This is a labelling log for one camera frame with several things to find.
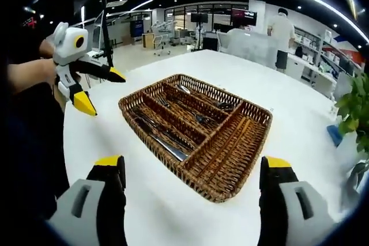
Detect white storage shelf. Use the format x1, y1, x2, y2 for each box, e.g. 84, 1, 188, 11
293, 25, 323, 56

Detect person's left hand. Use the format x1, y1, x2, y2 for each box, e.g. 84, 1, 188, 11
38, 39, 59, 86

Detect grey curved object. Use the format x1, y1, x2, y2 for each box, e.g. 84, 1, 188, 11
345, 161, 369, 200

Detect brown wooden cabinet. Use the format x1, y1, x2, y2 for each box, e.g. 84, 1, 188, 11
141, 32, 156, 48

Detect white office chair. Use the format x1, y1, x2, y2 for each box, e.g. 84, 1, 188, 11
152, 33, 171, 56

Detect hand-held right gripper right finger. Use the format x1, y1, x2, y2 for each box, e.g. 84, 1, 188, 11
257, 155, 338, 246

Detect blue flat box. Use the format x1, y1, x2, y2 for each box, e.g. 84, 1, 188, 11
327, 124, 347, 147

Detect black wall screen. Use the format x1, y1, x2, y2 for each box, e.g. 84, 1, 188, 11
230, 8, 258, 27

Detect black tripod stand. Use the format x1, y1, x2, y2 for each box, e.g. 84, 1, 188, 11
99, 0, 115, 67

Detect steel fork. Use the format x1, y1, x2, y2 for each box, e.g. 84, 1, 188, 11
155, 96, 185, 120

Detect green potted plant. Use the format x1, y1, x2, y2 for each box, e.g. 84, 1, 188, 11
334, 71, 369, 172

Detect person's dark shirt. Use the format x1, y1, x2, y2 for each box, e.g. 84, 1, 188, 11
0, 81, 70, 221

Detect brown wicker utensil storage tray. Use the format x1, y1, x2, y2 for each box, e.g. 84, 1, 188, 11
118, 73, 273, 203

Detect translucent white desk partition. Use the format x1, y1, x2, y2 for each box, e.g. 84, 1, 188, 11
227, 31, 277, 67

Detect black monitor on stand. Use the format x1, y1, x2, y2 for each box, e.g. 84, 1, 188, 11
190, 12, 208, 24

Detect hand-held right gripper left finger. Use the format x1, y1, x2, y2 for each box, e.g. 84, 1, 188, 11
45, 154, 128, 246

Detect white desk cabinet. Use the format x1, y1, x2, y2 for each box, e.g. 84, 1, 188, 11
285, 52, 338, 97

